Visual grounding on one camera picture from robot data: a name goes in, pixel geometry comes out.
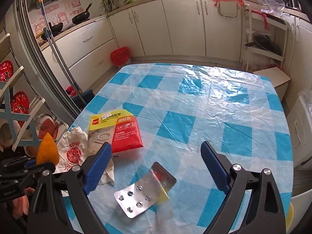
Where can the white kitchen base cabinets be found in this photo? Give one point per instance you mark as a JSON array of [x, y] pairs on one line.
[[202, 31]]

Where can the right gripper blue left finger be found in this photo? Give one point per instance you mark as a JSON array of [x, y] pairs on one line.
[[94, 167]]

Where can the white drawer cabinet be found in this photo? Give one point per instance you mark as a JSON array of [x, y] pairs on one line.
[[299, 123]]

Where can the red yellow package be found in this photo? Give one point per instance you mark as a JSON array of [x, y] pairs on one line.
[[119, 128]]

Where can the black wok on counter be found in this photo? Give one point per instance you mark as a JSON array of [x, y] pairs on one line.
[[56, 29]]

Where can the silver pill blister pack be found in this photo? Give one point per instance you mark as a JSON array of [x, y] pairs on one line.
[[139, 196]]

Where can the person's left hand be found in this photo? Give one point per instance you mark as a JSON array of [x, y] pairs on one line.
[[21, 205]]

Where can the blue white folding chair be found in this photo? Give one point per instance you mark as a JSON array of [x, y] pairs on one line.
[[21, 125]]

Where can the black frying pan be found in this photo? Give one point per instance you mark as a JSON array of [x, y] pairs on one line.
[[83, 16]]

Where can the red plastic basket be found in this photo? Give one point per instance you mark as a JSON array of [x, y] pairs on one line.
[[121, 57]]

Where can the orange peel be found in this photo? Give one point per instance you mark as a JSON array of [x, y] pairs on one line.
[[47, 151]]

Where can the blue checkered tablecloth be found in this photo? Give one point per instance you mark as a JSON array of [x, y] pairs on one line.
[[177, 108]]

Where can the small white stool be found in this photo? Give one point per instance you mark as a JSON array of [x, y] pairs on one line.
[[278, 79]]

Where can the white open shelf rack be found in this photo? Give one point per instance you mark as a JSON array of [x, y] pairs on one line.
[[264, 39]]

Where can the clear plastic bag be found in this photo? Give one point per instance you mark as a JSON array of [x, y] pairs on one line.
[[307, 104]]

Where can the yellow trash bin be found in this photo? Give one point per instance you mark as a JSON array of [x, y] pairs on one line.
[[289, 218]]

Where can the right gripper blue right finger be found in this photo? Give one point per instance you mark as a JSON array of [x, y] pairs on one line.
[[216, 165]]

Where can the white paper bag red print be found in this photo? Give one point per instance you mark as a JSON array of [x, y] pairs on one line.
[[72, 149]]

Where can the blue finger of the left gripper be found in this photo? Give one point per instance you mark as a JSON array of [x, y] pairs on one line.
[[39, 168], [30, 163]]

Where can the crumpled white napkin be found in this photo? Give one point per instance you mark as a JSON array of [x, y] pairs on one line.
[[108, 175]]

